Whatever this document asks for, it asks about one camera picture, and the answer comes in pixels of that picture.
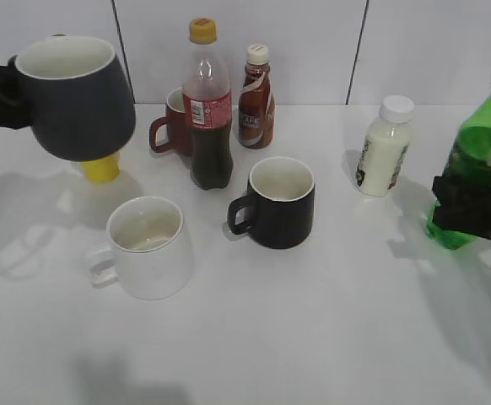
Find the dark gray ceramic mug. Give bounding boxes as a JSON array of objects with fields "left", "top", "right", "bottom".
[{"left": 11, "top": 35, "right": 136, "bottom": 162}]

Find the brown coffee drink bottle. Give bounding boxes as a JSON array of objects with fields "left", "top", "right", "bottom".
[{"left": 238, "top": 43, "right": 275, "bottom": 149}]

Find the white milk bottle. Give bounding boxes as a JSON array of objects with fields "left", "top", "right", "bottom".
[{"left": 355, "top": 95, "right": 415, "bottom": 197}]

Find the white ceramic mug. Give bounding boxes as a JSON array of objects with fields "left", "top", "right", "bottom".
[{"left": 85, "top": 196, "right": 195, "bottom": 300}]

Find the cola bottle yellow cap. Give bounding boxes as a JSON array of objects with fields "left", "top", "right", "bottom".
[{"left": 182, "top": 18, "right": 234, "bottom": 190}]

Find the yellow paper cup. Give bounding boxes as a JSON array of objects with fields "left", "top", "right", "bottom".
[{"left": 79, "top": 153, "right": 120, "bottom": 184}]

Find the red ceramic mug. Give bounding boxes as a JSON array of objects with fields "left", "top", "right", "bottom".
[{"left": 148, "top": 88, "right": 192, "bottom": 157}]

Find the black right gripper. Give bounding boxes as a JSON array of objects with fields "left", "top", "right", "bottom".
[{"left": 432, "top": 151, "right": 491, "bottom": 240}]

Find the green sprite bottle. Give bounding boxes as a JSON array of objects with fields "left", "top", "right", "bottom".
[{"left": 427, "top": 95, "right": 491, "bottom": 250}]

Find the black ceramic mug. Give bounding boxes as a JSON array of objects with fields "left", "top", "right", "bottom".
[{"left": 227, "top": 156, "right": 316, "bottom": 250}]

